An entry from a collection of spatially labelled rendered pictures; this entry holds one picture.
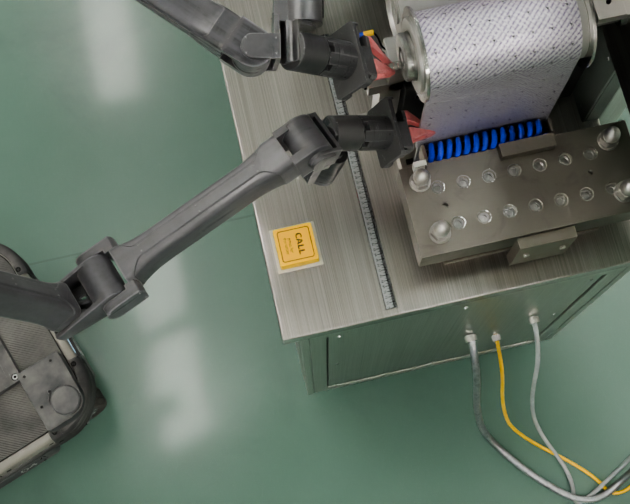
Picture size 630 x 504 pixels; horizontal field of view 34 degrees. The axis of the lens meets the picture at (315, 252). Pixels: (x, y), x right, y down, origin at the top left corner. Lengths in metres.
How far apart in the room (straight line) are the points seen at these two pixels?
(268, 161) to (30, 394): 1.13
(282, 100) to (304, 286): 0.36
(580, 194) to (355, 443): 1.14
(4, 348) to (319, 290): 0.99
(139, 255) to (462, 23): 0.59
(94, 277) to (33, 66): 1.54
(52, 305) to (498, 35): 0.76
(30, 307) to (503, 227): 0.77
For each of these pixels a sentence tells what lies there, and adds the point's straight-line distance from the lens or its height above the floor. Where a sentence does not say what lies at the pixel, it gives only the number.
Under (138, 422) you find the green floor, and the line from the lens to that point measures 2.76.
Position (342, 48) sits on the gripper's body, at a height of 1.33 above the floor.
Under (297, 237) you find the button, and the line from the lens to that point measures 1.85.
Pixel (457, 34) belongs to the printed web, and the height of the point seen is 1.31.
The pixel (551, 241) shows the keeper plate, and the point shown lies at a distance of 1.78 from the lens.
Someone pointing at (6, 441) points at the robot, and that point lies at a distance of 2.58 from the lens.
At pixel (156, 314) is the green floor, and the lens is 2.79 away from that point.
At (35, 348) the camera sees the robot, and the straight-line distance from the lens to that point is 2.59.
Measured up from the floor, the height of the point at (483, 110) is 1.12.
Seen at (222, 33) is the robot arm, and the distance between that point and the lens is 1.48.
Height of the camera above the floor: 2.70
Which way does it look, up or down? 75 degrees down
